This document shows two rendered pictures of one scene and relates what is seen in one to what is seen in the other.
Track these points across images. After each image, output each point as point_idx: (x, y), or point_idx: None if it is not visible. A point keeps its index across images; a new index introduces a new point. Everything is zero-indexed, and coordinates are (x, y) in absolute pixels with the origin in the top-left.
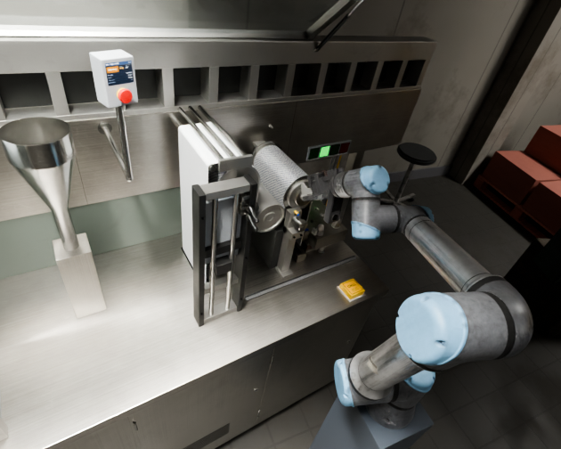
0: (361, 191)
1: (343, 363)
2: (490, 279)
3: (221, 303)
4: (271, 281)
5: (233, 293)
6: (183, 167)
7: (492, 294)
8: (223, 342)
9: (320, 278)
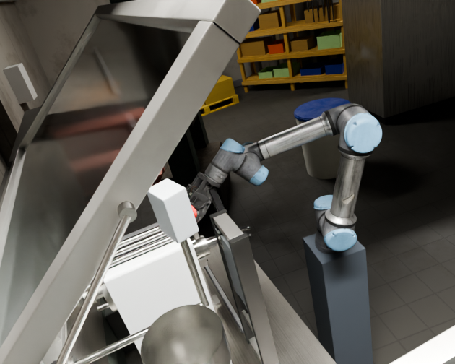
0: (240, 157)
1: (333, 231)
2: (327, 113)
3: (254, 348)
4: (222, 313)
5: (248, 331)
6: (136, 308)
7: (344, 109)
8: (296, 345)
9: (221, 276)
